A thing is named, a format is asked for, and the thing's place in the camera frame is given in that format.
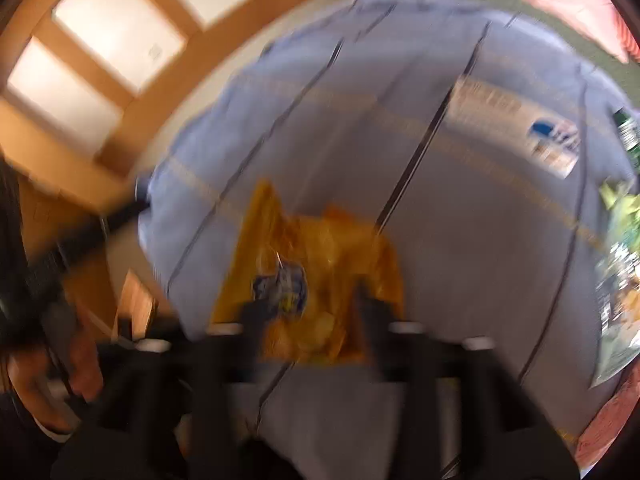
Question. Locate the yellow snack bag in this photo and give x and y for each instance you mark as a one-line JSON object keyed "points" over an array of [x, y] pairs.
{"points": [[320, 270]]}

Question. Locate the white printed wrapper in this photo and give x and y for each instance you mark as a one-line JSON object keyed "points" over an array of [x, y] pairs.
{"points": [[552, 147]]}

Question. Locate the light wooden object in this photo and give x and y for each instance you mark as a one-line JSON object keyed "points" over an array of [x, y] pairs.
{"points": [[137, 305]]}

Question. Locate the green wrapper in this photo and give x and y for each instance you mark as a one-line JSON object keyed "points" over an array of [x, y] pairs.
{"points": [[620, 270]]}

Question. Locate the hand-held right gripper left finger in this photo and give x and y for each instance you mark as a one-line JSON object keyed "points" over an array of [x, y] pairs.
{"points": [[255, 316]]}

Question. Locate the person's left forearm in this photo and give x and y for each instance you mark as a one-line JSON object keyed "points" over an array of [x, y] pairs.
{"points": [[25, 450]]}

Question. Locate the blue checked bed sheet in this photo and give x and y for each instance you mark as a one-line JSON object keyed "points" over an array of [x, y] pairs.
{"points": [[475, 260]]}

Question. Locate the pink plastic bag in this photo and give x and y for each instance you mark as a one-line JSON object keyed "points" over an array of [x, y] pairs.
{"points": [[607, 430]]}

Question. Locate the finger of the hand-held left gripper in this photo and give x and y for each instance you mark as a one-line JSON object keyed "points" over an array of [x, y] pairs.
{"points": [[110, 225]]}

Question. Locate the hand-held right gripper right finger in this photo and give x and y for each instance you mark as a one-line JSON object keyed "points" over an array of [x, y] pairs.
{"points": [[367, 310]]}

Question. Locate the person's left hand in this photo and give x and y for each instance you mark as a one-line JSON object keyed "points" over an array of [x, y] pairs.
{"points": [[35, 385]]}

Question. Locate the green patterned bed mat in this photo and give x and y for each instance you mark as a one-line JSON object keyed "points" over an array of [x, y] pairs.
{"points": [[540, 15]]}

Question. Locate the wooden bunk bed frame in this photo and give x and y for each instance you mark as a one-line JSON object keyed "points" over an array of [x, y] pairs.
{"points": [[150, 90]]}

